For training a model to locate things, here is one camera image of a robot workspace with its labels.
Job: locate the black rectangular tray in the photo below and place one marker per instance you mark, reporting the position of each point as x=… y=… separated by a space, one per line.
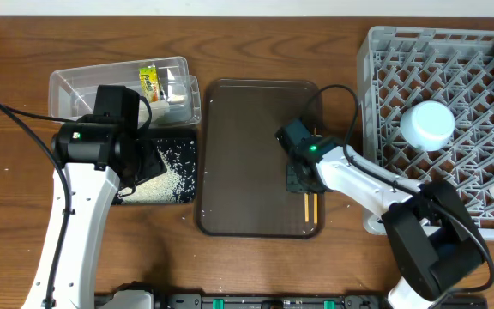
x=182 y=171

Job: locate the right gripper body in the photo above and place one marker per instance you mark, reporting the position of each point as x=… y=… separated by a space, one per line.
x=298 y=184

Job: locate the clear plastic waste bin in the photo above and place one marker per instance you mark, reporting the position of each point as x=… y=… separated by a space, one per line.
x=72 y=92

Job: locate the green yellow snack wrapper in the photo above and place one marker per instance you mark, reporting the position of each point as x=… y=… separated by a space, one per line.
x=150 y=83

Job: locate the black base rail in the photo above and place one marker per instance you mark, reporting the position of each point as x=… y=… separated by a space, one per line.
x=142 y=295

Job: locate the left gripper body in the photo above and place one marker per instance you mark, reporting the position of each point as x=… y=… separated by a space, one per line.
x=147 y=162

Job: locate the pile of rice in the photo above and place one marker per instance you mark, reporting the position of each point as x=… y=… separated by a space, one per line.
x=170 y=184

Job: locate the grey dishwasher rack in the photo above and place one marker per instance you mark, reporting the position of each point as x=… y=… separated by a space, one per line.
x=399 y=67

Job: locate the light blue bowl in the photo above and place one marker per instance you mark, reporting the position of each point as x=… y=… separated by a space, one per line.
x=428 y=126

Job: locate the brown serving tray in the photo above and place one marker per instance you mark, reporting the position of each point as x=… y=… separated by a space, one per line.
x=242 y=173

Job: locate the wooden chopstick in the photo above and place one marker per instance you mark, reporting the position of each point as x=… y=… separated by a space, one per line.
x=315 y=198
x=306 y=207

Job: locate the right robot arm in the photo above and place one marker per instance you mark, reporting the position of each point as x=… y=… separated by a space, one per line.
x=433 y=239

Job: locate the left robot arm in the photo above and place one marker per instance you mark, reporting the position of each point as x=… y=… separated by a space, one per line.
x=94 y=160

